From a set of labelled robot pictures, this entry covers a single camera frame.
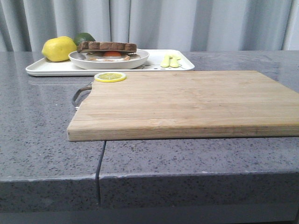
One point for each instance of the fried egg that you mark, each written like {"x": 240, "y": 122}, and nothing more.
{"x": 109, "y": 56}

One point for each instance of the white round plate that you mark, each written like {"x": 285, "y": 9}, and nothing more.
{"x": 85, "y": 61}

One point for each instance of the white bear tray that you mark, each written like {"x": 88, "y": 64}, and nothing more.
{"x": 44, "y": 67}

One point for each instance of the yellow plastic fork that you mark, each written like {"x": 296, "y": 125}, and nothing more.
{"x": 166, "y": 61}

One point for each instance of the yellow plastic knife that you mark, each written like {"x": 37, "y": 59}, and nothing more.
{"x": 174, "y": 61}

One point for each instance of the lemon slice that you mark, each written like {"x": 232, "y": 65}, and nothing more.
{"x": 110, "y": 77}

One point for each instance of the wooden cutting board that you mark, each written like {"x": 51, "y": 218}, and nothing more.
{"x": 187, "y": 104}

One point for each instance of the green lime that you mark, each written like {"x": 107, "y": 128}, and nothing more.
{"x": 82, "y": 37}

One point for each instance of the yellow lemon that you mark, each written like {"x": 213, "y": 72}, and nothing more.
{"x": 58, "y": 49}

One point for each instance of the grey curtain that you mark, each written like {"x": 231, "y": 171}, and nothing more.
{"x": 186, "y": 25}

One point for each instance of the metal board handle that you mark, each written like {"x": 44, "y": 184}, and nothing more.
{"x": 78, "y": 92}

